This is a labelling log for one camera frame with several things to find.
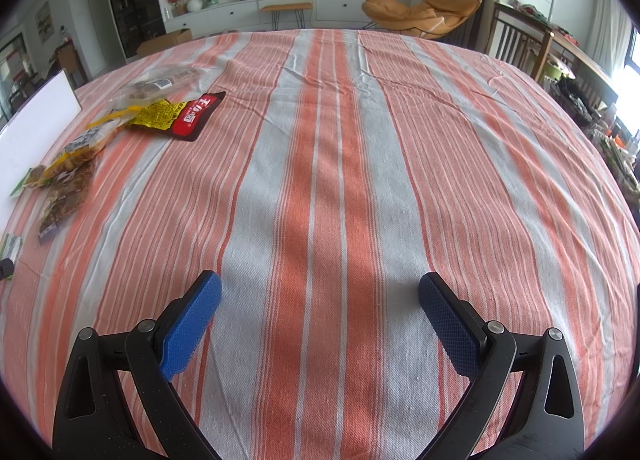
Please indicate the cluttered wooden table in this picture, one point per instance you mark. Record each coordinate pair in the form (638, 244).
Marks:
(585, 85)

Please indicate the clear packet of brown cubes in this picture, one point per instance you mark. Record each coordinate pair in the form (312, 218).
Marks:
(155, 82)

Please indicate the orange lounge chair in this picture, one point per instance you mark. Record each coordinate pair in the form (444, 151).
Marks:
(420, 12)

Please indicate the white television cabinet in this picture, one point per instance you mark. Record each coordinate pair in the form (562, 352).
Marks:
(340, 7)

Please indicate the yellow and red snack packet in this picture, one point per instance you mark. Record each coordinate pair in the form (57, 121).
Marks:
(170, 115)

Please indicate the white sheer curtain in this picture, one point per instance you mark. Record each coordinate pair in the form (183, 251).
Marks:
(607, 35)

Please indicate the dark brown snack packet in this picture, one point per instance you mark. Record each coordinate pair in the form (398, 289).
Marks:
(65, 200)

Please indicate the balcony sliding glass door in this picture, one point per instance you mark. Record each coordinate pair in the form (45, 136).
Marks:
(12, 65)

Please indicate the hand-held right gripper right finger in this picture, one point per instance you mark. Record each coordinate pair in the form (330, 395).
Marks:
(450, 325)

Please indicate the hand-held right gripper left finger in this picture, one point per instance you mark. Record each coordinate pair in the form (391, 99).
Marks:
(192, 322)

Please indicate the orange striped tablecloth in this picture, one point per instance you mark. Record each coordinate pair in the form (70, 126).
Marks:
(350, 165)

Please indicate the wooden bench with metal legs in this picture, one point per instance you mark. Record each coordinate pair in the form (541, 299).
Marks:
(286, 6)

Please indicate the dining table with chairs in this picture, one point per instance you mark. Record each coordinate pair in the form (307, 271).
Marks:
(70, 65)

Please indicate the green label snack packet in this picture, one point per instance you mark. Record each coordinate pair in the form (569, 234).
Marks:
(11, 246)

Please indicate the dark wooden chair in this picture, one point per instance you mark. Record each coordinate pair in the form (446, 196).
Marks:
(515, 45)

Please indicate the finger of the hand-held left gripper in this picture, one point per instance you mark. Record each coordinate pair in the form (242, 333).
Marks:
(5, 270)

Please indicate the white round vase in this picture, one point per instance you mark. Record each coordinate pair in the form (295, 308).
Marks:
(194, 4)

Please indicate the framed wall painting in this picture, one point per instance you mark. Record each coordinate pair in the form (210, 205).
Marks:
(44, 22)

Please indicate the brown cardboard box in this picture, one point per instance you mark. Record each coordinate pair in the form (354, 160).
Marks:
(165, 42)

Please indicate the white cardboard box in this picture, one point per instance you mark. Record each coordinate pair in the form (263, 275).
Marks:
(35, 125)

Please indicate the yellow snack packet white print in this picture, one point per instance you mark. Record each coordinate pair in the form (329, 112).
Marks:
(85, 145)

